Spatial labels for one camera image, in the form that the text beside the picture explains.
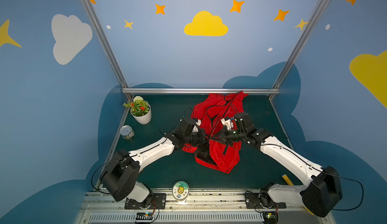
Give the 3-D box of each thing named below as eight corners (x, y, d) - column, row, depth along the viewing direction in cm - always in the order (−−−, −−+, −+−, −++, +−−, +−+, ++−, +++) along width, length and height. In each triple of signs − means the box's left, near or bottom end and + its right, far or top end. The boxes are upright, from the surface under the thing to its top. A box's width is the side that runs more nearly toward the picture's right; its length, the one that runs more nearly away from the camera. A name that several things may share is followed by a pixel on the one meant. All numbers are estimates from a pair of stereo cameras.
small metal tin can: (121, 139, 98) (117, 135, 93) (124, 129, 103) (121, 125, 98) (132, 139, 98) (129, 135, 93) (135, 129, 103) (133, 125, 98)
